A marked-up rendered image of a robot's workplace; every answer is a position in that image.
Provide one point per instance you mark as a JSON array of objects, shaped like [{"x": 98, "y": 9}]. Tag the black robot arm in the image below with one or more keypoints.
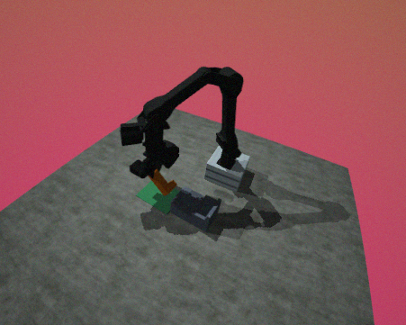
[{"x": 157, "y": 110}]

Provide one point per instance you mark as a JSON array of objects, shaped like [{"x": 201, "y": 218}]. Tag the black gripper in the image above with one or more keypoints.
[{"x": 148, "y": 166}]

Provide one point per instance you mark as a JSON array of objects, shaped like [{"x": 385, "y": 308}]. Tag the orange l-shaped part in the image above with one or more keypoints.
[{"x": 161, "y": 183}]

